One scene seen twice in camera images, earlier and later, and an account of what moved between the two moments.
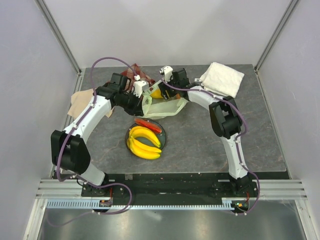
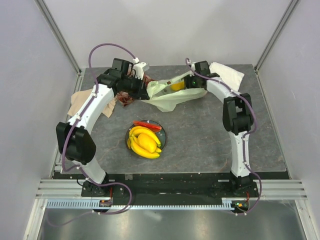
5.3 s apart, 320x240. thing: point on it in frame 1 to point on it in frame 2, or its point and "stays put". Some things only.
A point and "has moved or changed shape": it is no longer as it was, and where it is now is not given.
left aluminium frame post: x=58 y=35 stays put
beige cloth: x=79 y=100 stays put
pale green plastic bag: x=156 y=108 has moved or changed shape
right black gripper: x=164 y=87 to x=187 y=81
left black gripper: x=137 y=109 to x=141 y=94
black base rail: x=200 y=185 stays put
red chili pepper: x=148 y=124 stays put
